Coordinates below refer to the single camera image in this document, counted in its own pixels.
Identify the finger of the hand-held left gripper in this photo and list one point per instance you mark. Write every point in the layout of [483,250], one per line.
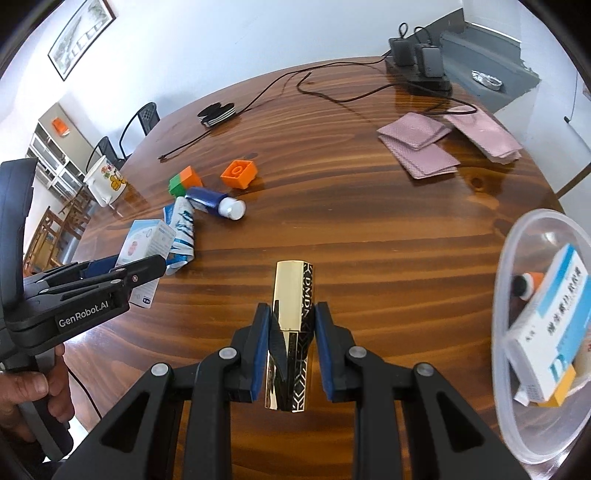
[99,266]
[143,270]

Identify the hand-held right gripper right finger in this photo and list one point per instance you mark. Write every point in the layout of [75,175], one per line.
[323,350]

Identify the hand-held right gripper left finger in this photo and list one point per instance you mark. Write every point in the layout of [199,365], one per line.
[261,350]

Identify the white box with red label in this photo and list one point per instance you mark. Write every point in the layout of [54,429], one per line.
[147,240]

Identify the gold lipstick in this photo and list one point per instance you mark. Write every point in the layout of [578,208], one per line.
[288,300]

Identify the orange hand cream tube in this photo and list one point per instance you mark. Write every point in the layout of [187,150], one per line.
[524,286]

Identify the clear plastic bowl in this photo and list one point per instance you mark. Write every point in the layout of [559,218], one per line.
[517,438]

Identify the blue and white medicine box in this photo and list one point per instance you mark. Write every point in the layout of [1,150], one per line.
[549,332]

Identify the wooden desktop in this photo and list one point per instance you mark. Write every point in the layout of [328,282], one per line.
[392,277]

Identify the person's left hand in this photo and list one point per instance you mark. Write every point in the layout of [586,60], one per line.
[23,387]

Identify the blue and white toothpaste tube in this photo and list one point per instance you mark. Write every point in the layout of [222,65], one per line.
[182,230]

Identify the wooden chair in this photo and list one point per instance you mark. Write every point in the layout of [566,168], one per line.
[51,235]

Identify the white printed cup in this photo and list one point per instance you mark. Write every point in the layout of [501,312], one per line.
[104,182]

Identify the dark blue bottle white cap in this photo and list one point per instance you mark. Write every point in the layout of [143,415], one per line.
[207,199]

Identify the green and orange toy block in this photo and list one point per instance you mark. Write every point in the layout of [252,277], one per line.
[184,182]

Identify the black metal chair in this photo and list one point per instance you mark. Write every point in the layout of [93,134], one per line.
[108,152]
[145,115]

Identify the white glass door cabinet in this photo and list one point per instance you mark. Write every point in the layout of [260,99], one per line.
[51,157]

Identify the orange box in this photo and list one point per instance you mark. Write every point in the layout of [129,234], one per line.
[61,126]

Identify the black round coaster stack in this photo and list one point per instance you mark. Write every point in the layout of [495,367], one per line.
[217,114]

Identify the pink pouch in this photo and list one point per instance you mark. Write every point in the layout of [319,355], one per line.
[429,161]
[413,131]
[485,131]

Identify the crumpled silver foil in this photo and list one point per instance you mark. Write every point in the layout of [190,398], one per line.
[487,81]

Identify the framed wall picture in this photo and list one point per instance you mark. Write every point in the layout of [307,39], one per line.
[78,39]

